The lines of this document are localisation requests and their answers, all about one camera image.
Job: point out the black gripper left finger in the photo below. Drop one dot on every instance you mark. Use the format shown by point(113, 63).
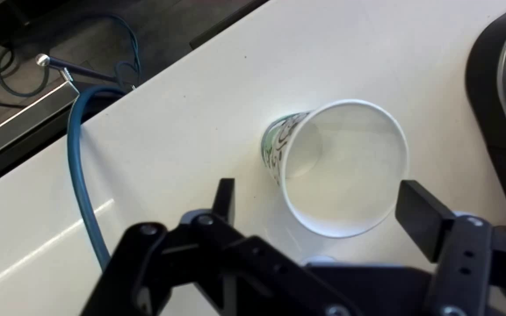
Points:
point(207, 269)

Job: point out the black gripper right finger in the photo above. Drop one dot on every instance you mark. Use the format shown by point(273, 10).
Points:
point(470, 263)

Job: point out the white printed paper cup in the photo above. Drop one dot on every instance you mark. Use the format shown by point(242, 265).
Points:
point(347, 168)

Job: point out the black silver Keurig coffee machine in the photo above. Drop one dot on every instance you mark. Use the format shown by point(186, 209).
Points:
point(500, 88)

